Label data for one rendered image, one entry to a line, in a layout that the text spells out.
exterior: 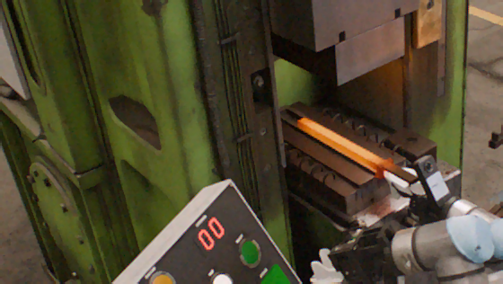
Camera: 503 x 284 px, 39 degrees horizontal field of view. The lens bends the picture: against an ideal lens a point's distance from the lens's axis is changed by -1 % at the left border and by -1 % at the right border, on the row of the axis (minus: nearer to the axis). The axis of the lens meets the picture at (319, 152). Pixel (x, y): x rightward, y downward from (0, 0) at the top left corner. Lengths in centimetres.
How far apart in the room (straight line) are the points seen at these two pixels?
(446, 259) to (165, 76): 66
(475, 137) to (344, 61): 227
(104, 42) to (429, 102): 87
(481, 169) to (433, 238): 236
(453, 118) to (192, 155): 88
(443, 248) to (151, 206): 108
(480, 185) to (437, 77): 144
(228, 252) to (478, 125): 262
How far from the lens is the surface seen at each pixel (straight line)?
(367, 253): 121
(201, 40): 142
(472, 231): 110
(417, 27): 183
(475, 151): 360
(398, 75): 191
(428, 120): 202
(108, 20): 175
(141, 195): 199
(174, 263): 125
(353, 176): 171
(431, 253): 113
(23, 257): 338
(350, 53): 150
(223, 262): 132
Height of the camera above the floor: 198
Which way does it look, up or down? 33 degrees down
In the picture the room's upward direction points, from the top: 5 degrees counter-clockwise
